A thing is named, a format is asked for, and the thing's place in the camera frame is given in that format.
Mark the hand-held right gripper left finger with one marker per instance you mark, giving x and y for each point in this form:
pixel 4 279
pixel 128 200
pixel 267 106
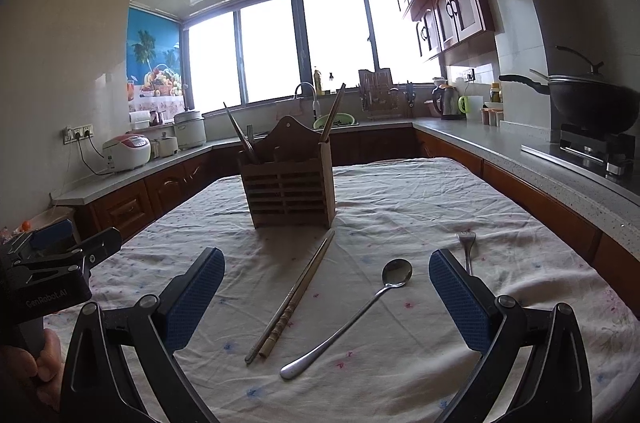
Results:
pixel 195 298

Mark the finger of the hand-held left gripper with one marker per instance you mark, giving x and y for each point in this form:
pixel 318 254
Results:
pixel 100 248
pixel 52 235

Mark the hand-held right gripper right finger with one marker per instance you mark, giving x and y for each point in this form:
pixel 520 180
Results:
pixel 460 298

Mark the metal fork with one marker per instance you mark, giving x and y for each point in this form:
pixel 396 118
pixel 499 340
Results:
pixel 467 253

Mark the metal spoon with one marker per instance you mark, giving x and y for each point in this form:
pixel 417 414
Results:
pixel 397 273

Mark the wooden chopsticks pair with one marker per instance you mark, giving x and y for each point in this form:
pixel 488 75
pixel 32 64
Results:
pixel 270 325

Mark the wooden utensil holder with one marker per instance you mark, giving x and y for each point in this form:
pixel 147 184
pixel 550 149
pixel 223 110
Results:
pixel 285 193

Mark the person's left hand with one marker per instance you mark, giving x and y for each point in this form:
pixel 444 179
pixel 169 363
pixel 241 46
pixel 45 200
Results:
pixel 50 358

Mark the wooden base cabinets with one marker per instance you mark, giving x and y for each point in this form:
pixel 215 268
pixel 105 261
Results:
pixel 170 188

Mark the red white rice cooker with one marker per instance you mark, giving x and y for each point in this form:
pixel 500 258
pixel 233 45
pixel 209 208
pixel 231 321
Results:
pixel 127 153

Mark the white printed tablecloth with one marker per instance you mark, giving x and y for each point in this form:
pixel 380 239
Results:
pixel 400 203

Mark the small white pot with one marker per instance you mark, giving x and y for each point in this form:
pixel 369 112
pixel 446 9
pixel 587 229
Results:
pixel 165 145

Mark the paper towel roll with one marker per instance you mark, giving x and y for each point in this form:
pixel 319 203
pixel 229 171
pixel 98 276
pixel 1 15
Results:
pixel 141 120

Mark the large white cooker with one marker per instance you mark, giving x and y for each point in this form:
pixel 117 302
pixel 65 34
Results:
pixel 190 130

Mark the dark chopstick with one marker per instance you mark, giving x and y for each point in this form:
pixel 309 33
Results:
pixel 240 135

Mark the gas stove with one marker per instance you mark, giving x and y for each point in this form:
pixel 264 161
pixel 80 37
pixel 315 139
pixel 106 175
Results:
pixel 575 153

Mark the spice container set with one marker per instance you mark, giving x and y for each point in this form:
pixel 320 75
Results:
pixel 492 115

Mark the steel electric kettle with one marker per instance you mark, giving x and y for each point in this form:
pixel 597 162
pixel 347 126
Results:
pixel 447 103

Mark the glass jar yellow lid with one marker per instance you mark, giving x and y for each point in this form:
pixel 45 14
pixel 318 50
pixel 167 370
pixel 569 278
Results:
pixel 495 93

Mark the tropical fruit window poster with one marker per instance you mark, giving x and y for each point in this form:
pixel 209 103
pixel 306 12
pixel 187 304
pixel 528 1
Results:
pixel 150 43

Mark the green colander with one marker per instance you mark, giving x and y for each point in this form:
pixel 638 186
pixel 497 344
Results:
pixel 345 120

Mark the metal dish rack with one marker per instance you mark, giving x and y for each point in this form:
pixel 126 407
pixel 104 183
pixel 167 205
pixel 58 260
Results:
pixel 380 98

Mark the plain wooden chopstick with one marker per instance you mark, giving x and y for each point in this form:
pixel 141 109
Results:
pixel 337 108
pixel 330 115

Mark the metal sink faucet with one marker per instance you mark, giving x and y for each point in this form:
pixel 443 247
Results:
pixel 316 108

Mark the black wok with lid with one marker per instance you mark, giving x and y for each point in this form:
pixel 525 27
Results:
pixel 595 103

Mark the yellow oil bottle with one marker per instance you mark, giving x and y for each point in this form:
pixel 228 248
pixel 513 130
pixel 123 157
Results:
pixel 317 80

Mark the large kitchen window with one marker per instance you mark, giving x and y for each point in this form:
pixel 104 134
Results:
pixel 270 53

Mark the wall power strip outlet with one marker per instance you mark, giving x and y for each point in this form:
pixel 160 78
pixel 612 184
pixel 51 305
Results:
pixel 79 133

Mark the small wall outlet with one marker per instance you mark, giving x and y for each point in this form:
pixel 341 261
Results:
pixel 468 76

